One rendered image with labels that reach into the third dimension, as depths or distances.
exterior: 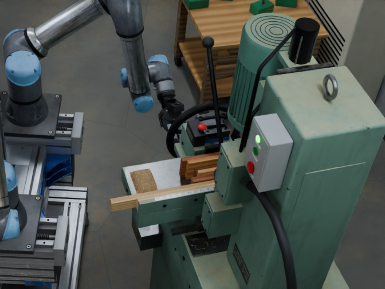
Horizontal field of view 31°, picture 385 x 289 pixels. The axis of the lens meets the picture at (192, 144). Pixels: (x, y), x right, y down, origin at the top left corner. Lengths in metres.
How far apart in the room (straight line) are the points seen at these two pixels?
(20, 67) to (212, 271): 0.92
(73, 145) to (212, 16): 1.33
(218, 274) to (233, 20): 1.77
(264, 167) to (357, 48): 2.09
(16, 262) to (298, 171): 1.04
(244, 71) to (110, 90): 2.10
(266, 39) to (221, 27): 1.74
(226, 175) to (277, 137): 0.26
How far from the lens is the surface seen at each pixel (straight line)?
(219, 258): 2.18
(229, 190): 1.80
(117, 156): 3.54
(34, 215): 2.24
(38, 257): 2.25
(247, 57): 1.83
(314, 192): 1.70
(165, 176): 2.24
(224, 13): 3.65
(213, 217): 1.94
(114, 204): 2.11
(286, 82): 1.66
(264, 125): 1.60
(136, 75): 2.48
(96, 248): 3.17
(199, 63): 3.86
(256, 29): 1.84
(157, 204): 2.10
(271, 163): 1.60
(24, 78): 2.39
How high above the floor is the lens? 2.55
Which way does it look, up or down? 45 degrees down
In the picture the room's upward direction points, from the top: 8 degrees clockwise
